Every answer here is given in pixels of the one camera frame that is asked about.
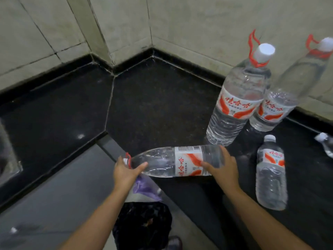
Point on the person's left hand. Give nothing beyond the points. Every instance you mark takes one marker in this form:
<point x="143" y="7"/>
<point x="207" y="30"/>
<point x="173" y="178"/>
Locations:
<point x="124" y="177"/>

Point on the person's right hand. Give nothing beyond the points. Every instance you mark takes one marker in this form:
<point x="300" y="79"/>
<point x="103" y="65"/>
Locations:
<point x="225" y="174"/>

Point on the person's left thumb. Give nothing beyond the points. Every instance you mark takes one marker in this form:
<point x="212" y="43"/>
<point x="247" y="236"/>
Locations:
<point x="140" y="168"/>

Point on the person's right thumb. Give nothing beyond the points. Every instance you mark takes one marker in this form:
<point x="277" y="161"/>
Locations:
<point x="208" y="167"/>

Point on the large clear plastic bottle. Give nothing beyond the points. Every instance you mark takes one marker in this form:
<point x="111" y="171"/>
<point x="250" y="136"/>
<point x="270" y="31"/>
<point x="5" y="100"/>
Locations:
<point x="169" y="161"/>

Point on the person's right forearm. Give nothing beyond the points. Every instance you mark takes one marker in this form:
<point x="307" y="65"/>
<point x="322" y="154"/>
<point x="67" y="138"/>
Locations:
<point x="260" y="221"/>

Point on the person's left forearm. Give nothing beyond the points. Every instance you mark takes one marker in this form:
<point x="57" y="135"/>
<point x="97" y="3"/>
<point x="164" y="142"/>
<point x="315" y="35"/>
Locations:
<point x="97" y="221"/>

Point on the purple plastic bag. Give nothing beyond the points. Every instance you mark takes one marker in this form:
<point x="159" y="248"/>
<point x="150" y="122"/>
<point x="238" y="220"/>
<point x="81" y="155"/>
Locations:
<point x="145" y="188"/>

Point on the black garbage bag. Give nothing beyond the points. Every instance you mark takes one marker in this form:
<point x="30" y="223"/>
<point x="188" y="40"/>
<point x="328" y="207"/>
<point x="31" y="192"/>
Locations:
<point x="141" y="225"/>

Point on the small clear water bottle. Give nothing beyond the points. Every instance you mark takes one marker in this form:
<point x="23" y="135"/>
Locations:
<point x="326" y="144"/>
<point x="271" y="177"/>

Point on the person's dark shoe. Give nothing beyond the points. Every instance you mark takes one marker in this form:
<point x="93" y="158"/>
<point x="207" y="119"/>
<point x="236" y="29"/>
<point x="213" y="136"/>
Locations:
<point x="173" y="243"/>

